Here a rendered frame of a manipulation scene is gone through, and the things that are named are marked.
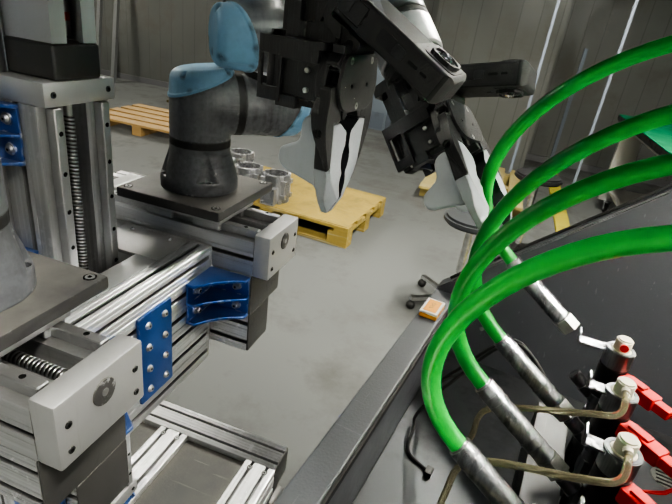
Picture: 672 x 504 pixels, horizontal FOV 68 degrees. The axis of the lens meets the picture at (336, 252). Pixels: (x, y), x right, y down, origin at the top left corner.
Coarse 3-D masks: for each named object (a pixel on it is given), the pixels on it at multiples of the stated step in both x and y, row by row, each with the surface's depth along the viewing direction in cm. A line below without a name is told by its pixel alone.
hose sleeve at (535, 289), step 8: (512, 264) 54; (528, 288) 54; (536, 288) 53; (544, 288) 53; (536, 296) 53; (544, 296) 53; (552, 296) 53; (544, 304) 53; (552, 304) 53; (560, 304) 53; (552, 312) 53; (560, 312) 53; (552, 320) 54; (560, 320) 53
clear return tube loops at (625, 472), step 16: (624, 400) 43; (480, 416) 48; (592, 416) 43; (608, 416) 42; (496, 464) 39; (512, 464) 39; (528, 464) 38; (624, 464) 36; (448, 480) 42; (576, 480) 36; (592, 480) 36; (608, 480) 36; (624, 480) 36
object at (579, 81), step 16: (640, 48) 43; (656, 48) 42; (608, 64) 44; (624, 64) 43; (576, 80) 45; (592, 80) 45; (544, 96) 47; (560, 96) 46; (528, 112) 48; (544, 112) 48; (512, 128) 49; (496, 144) 51; (512, 144) 50; (496, 160) 51; (512, 256) 54
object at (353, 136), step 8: (344, 120) 46; (352, 120) 46; (360, 120) 46; (344, 128) 45; (352, 128) 45; (360, 128) 47; (352, 136) 46; (360, 136) 47; (352, 144) 46; (344, 152) 46; (352, 152) 47; (344, 160) 47; (352, 160) 47; (344, 168) 47; (352, 168) 48; (344, 176) 47; (344, 184) 47
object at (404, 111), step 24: (384, 96) 59; (408, 96) 57; (456, 96) 54; (408, 120) 54; (432, 120) 53; (456, 120) 51; (408, 144) 55; (432, 144) 53; (408, 168) 56; (432, 168) 58
